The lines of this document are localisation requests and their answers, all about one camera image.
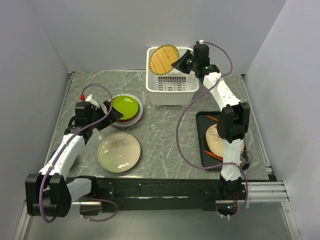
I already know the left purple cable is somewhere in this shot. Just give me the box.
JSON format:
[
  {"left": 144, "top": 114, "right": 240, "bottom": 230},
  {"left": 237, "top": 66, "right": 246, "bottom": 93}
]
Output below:
[{"left": 38, "top": 84, "right": 120, "bottom": 223}]

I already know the peach plate with bird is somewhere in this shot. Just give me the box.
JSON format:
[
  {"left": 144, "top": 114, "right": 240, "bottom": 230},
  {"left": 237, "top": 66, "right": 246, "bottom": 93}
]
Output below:
[{"left": 205, "top": 122, "right": 245, "bottom": 162}]

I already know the pale grey large plate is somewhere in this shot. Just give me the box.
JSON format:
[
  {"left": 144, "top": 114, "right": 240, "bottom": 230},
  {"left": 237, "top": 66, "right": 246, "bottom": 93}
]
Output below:
[{"left": 112, "top": 93, "right": 143, "bottom": 128}]

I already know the orange chopstick upper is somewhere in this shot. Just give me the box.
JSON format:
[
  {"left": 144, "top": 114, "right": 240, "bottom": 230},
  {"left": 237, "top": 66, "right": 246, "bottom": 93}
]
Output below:
[{"left": 207, "top": 115, "right": 219, "bottom": 123}]

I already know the round woven bamboo mat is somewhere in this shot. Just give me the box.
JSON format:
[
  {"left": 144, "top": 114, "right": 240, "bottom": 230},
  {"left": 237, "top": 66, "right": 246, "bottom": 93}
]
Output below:
[{"left": 148, "top": 44, "right": 180, "bottom": 76}]

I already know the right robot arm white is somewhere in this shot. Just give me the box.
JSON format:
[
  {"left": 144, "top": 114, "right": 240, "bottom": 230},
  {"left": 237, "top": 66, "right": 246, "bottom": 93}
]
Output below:
[{"left": 172, "top": 40, "right": 250, "bottom": 199}]

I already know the purple cable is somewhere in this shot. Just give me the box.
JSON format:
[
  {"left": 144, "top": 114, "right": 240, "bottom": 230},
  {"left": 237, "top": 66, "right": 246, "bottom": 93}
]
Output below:
[
  {"left": 175, "top": 41, "right": 250, "bottom": 221},
  {"left": 38, "top": 84, "right": 120, "bottom": 223}
]

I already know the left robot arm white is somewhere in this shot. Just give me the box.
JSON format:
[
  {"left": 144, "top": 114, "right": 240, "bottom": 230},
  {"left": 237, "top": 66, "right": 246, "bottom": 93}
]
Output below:
[{"left": 25, "top": 99, "right": 123, "bottom": 218}]

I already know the cream plate with branch motif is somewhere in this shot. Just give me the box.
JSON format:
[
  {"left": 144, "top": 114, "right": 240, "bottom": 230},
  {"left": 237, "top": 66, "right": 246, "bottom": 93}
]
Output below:
[{"left": 97, "top": 132, "right": 141, "bottom": 174}]

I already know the white plastic bin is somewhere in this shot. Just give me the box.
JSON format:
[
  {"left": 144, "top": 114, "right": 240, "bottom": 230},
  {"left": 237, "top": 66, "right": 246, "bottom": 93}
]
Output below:
[{"left": 146, "top": 47, "right": 200, "bottom": 106}]

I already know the lime green plate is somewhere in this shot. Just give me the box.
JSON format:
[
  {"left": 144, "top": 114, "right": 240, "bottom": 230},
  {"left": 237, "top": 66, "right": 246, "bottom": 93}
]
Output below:
[{"left": 112, "top": 95, "right": 139, "bottom": 118}]

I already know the blue and white small dish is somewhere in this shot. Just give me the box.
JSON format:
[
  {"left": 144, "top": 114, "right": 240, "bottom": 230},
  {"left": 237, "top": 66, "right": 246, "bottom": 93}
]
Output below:
[{"left": 49, "top": 153, "right": 55, "bottom": 162}]

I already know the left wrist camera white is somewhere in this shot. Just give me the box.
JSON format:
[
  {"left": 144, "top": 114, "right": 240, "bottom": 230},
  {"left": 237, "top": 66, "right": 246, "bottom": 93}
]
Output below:
[{"left": 80, "top": 94, "right": 100, "bottom": 108}]

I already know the red scalloped plate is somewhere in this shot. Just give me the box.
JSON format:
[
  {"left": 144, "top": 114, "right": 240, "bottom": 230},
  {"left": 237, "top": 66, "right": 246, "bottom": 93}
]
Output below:
[{"left": 117, "top": 110, "right": 140, "bottom": 123}]

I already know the orange chopstick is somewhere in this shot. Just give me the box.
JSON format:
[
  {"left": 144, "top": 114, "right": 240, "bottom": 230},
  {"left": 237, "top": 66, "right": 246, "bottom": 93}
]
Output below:
[
  {"left": 204, "top": 150, "right": 223, "bottom": 161},
  {"left": 207, "top": 115, "right": 219, "bottom": 123}
]

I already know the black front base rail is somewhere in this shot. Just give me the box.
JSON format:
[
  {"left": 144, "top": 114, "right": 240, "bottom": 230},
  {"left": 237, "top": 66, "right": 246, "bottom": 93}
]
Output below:
[{"left": 37, "top": 176, "right": 248, "bottom": 213}]

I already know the clear glass cup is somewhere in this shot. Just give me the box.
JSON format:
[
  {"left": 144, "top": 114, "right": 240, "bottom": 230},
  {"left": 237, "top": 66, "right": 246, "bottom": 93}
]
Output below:
[{"left": 240, "top": 150, "right": 253, "bottom": 170}]

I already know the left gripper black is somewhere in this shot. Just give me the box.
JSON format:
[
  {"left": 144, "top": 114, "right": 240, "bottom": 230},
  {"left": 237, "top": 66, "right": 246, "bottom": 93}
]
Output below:
[{"left": 88, "top": 100, "right": 123, "bottom": 131}]

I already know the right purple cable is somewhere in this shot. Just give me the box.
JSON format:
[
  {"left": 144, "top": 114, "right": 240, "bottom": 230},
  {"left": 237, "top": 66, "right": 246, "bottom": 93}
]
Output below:
[{"left": 175, "top": 41, "right": 250, "bottom": 221}]

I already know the black rectangular tray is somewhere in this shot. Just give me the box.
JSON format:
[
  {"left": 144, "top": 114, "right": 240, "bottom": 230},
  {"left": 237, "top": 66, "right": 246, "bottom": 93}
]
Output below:
[{"left": 195, "top": 111, "right": 223, "bottom": 167}]

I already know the orange chopstick lower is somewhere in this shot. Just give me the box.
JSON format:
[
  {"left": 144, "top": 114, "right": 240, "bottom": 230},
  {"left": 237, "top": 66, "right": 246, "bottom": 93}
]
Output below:
[{"left": 204, "top": 150, "right": 223, "bottom": 161}]

